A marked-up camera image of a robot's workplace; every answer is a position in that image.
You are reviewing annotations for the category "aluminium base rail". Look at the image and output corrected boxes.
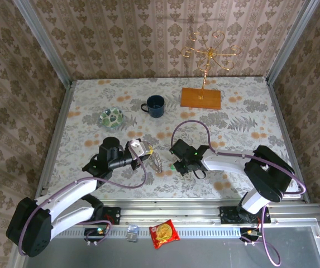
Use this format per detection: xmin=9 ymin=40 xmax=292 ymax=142
xmin=20 ymin=199 xmax=320 ymax=226

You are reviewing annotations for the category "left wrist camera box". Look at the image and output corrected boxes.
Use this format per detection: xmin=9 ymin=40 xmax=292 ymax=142
xmin=128 ymin=138 xmax=151 ymax=158

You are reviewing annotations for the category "slotted grey cable duct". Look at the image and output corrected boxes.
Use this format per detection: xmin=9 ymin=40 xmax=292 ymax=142
xmin=28 ymin=224 xmax=320 ymax=239

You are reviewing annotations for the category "gold wire stand wooden base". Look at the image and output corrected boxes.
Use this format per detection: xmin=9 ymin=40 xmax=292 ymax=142
xmin=180 ymin=30 xmax=242 ymax=111

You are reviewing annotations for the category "aluminium table side rail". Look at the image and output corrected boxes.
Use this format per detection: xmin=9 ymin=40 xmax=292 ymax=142
xmin=265 ymin=77 xmax=312 ymax=204
xmin=35 ymin=80 xmax=75 ymax=198

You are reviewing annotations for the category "aluminium frame post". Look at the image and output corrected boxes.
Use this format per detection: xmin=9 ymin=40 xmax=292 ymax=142
xmin=12 ymin=0 xmax=73 ymax=88
xmin=265 ymin=0 xmax=320 ymax=85

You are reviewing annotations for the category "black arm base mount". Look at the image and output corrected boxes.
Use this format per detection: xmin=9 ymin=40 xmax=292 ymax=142
xmin=219 ymin=205 xmax=271 ymax=225
xmin=71 ymin=207 xmax=122 ymax=226

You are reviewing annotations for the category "grey metal shelf plate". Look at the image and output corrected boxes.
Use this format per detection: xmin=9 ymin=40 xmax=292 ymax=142
xmin=7 ymin=226 xmax=320 ymax=268

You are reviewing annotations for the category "dark blue enamel mug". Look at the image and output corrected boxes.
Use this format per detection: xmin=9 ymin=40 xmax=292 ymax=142
xmin=140 ymin=94 xmax=166 ymax=119

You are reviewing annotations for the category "red snack packet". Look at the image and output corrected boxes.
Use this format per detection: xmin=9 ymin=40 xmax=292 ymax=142
xmin=148 ymin=218 xmax=181 ymax=250

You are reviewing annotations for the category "green leaf pattern bowl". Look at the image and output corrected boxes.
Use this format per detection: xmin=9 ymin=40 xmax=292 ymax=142
xmin=99 ymin=107 xmax=125 ymax=131

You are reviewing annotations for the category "small black controller board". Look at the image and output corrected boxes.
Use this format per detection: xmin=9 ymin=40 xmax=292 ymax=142
xmin=84 ymin=227 xmax=108 ymax=245
xmin=240 ymin=227 xmax=262 ymax=244

